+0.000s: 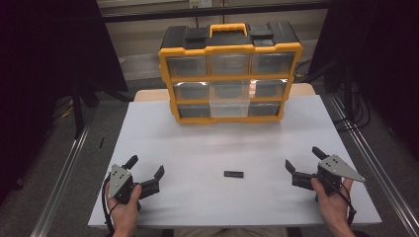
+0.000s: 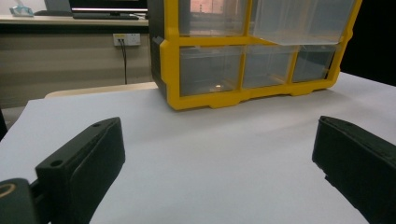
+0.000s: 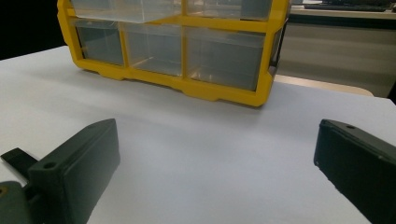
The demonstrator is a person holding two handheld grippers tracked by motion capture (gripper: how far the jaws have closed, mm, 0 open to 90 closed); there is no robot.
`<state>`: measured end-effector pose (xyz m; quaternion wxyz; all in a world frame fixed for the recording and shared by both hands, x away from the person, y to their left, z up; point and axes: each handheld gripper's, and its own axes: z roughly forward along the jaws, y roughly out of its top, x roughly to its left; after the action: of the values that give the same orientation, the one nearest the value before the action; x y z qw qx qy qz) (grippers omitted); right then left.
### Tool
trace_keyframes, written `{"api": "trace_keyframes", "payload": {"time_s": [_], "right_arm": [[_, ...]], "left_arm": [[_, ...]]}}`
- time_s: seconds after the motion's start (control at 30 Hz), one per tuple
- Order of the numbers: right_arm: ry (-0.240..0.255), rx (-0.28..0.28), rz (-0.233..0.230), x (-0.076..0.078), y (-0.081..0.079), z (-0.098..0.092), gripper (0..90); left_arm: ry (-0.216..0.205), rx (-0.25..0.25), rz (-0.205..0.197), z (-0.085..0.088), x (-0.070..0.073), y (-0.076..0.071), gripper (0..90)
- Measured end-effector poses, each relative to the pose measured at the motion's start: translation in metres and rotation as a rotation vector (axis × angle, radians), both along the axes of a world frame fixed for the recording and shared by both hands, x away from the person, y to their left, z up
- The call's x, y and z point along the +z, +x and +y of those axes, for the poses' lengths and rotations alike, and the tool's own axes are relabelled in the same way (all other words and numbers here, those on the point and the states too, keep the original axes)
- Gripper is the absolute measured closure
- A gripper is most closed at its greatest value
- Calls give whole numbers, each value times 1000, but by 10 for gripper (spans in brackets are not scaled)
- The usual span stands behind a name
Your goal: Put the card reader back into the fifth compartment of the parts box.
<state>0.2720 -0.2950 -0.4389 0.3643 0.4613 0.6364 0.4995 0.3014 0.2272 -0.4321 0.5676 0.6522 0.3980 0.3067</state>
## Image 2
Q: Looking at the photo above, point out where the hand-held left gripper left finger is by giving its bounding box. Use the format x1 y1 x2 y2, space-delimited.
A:
35 117 126 224

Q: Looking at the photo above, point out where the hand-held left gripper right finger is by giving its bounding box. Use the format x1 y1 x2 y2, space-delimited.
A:
311 115 396 224

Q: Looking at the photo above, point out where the yellow drawer organizer cabinet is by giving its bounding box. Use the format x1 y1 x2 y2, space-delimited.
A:
147 0 363 111

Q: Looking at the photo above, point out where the large clear plastic drawer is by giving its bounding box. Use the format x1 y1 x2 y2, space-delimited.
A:
249 0 357 47

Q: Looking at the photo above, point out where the small clear plastic drawer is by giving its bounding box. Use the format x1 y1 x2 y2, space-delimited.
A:
291 44 339 84
242 45 298 90

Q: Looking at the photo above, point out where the wooden desk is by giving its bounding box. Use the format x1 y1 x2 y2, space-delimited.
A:
0 14 149 27

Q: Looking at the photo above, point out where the black keyboard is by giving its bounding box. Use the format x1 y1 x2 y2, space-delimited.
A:
72 12 140 21

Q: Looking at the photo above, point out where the clear drawer with small object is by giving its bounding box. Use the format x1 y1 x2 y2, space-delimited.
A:
179 45 246 97

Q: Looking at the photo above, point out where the black monitor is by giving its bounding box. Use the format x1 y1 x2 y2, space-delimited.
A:
68 0 149 15

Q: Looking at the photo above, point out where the light blue tissue pack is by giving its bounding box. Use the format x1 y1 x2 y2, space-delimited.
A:
8 0 35 18

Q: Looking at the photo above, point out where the clear drawer with pink contents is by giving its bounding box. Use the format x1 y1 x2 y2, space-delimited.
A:
178 0 249 37

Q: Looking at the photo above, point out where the black power cable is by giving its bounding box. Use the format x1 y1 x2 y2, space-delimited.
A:
118 38 129 85

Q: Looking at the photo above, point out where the white wall power socket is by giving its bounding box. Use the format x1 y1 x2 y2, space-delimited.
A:
112 33 141 48

